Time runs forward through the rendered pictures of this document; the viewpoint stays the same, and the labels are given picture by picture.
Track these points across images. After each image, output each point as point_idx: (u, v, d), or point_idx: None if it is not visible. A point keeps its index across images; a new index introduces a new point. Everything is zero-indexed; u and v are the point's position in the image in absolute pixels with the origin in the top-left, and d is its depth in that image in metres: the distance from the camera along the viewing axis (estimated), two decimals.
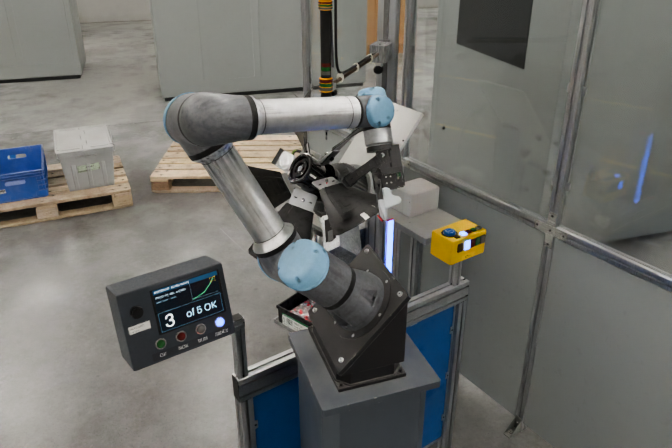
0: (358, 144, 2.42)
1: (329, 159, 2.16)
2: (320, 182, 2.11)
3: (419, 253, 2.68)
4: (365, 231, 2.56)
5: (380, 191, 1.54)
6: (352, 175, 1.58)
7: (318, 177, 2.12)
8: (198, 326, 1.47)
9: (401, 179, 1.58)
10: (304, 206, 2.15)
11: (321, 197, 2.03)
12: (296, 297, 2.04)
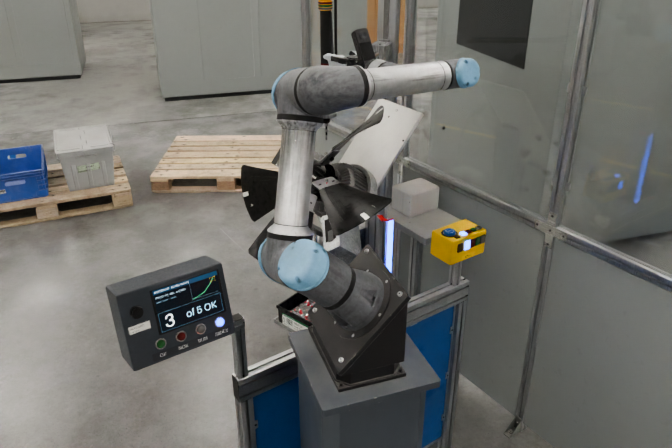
0: (358, 144, 2.42)
1: (329, 159, 2.16)
2: (320, 182, 2.11)
3: (419, 253, 2.68)
4: (365, 231, 2.56)
5: (336, 60, 1.79)
6: (355, 40, 1.73)
7: (318, 177, 2.12)
8: (198, 326, 1.47)
9: None
10: None
11: (321, 197, 2.03)
12: (296, 297, 2.04)
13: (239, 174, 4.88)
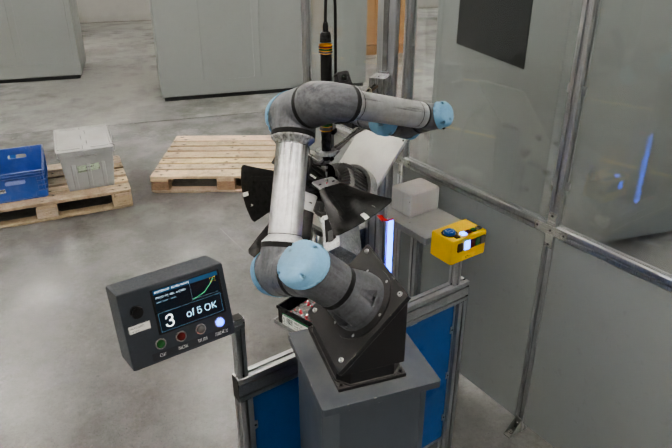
0: (358, 144, 2.42)
1: (329, 159, 2.16)
2: (320, 182, 2.11)
3: (419, 253, 2.68)
4: (365, 231, 2.56)
5: None
6: (338, 82, 1.86)
7: (318, 177, 2.12)
8: (198, 326, 1.47)
9: None
10: (304, 206, 2.15)
11: (321, 197, 2.03)
12: (296, 297, 2.04)
13: (239, 174, 4.88)
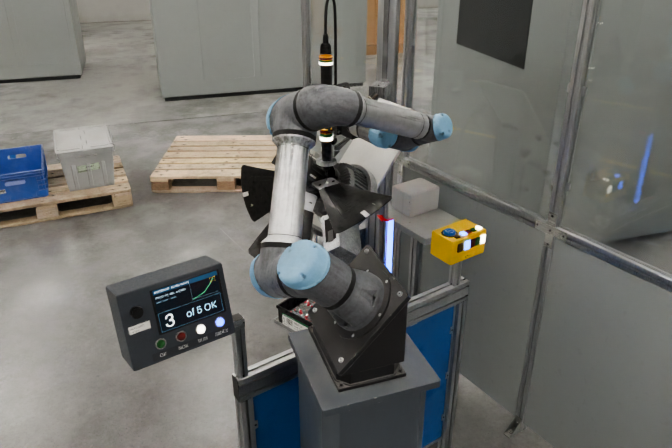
0: (358, 144, 2.42)
1: None
2: (320, 182, 2.11)
3: (419, 253, 2.68)
4: (365, 231, 2.56)
5: None
6: None
7: (318, 177, 2.12)
8: (198, 326, 1.47)
9: (333, 129, 1.95)
10: (304, 206, 2.15)
11: (321, 197, 2.03)
12: (296, 297, 2.04)
13: (239, 174, 4.88)
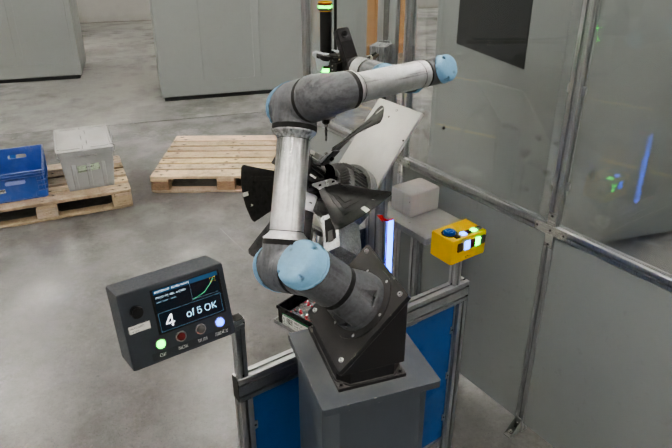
0: (358, 144, 2.42)
1: (329, 159, 2.16)
2: (320, 183, 2.11)
3: (419, 253, 2.68)
4: (365, 231, 2.56)
5: (320, 57, 1.88)
6: (337, 39, 1.81)
7: (318, 177, 2.12)
8: (198, 326, 1.47)
9: None
10: (304, 206, 2.15)
11: (321, 196, 2.03)
12: (296, 297, 2.04)
13: (239, 174, 4.88)
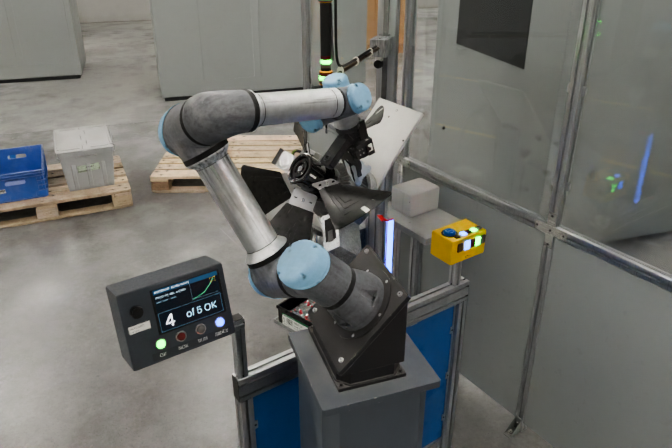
0: None
1: None
2: (320, 183, 2.11)
3: (419, 253, 2.68)
4: (365, 231, 2.56)
5: (360, 170, 1.82)
6: (335, 159, 1.77)
7: (318, 177, 2.12)
8: (198, 326, 1.47)
9: (370, 147, 1.82)
10: (304, 206, 2.15)
11: (321, 196, 2.03)
12: (296, 297, 2.04)
13: (239, 174, 4.88)
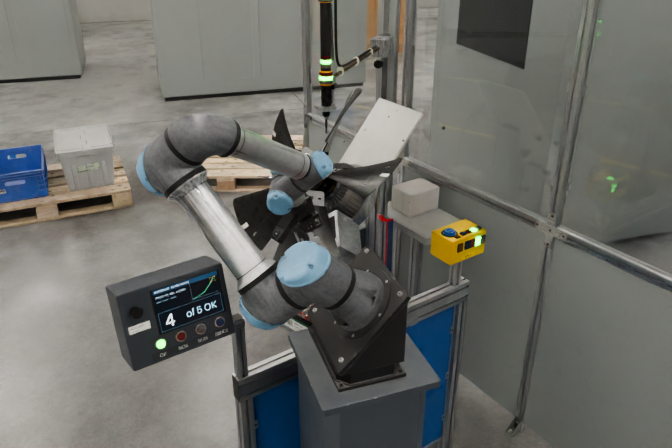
0: (358, 144, 2.42)
1: None
2: (307, 194, 2.14)
3: (419, 253, 2.68)
4: (365, 231, 2.56)
5: None
6: (283, 234, 1.88)
7: None
8: (198, 326, 1.47)
9: (317, 221, 1.95)
10: None
11: None
12: None
13: (239, 174, 4.88)
